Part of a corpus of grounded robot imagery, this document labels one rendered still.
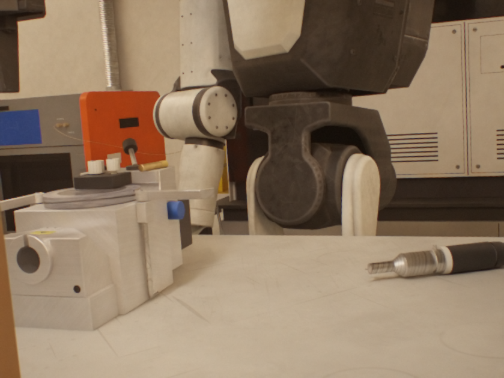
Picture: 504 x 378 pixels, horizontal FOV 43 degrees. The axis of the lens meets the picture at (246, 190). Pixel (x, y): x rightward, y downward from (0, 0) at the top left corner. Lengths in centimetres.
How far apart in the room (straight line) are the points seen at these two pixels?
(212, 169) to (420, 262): 51
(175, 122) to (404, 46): 37
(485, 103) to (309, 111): 127
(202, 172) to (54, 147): 89
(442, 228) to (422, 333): 158
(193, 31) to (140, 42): 264
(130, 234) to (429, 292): 26
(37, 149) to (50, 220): 133
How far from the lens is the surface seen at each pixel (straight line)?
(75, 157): 183
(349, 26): 84
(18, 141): 194
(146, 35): 369
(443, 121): 208
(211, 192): 56
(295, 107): 86
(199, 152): 104
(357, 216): 86
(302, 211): 85
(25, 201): 62
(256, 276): 64
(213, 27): 106
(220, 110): 101
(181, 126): 103
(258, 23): 87
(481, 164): 209
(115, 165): 62
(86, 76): 389
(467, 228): 205
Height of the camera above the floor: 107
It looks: 7 degrees down
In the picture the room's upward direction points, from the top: 4 degrees counter-clockwise
